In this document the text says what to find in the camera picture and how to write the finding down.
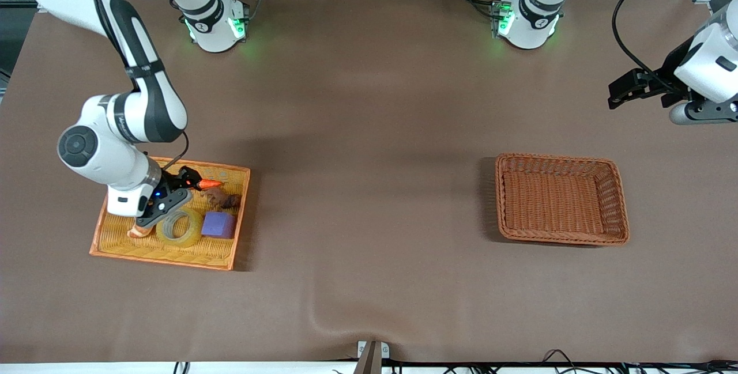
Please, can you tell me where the yellow clear tape roll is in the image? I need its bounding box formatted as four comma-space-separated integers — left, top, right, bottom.
155, 206, 204, 248

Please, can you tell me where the brown toy figure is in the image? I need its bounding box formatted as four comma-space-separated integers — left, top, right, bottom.
201, 187, 242, 210

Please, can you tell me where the purple cube block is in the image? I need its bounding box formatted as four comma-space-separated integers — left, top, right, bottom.
201, 211, 238, 240

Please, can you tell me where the yellow orange wicker tray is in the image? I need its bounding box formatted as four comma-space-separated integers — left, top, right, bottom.
89, 156, 251, 271

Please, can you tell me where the brown wicker basket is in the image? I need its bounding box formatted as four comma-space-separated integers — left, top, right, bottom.
495, 153, 630, 247

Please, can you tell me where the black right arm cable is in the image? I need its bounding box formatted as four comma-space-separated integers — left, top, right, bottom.
159, 131, 190, 172

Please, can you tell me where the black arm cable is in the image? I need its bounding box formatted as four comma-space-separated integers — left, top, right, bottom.
159, 131, 190, 172
612, 0, 738, 93

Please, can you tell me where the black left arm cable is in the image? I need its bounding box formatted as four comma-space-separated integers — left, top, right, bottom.
612, 0, 738, 93

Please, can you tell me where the metal table edge bracket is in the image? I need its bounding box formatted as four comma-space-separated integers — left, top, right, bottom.
353, 340, 391, 374

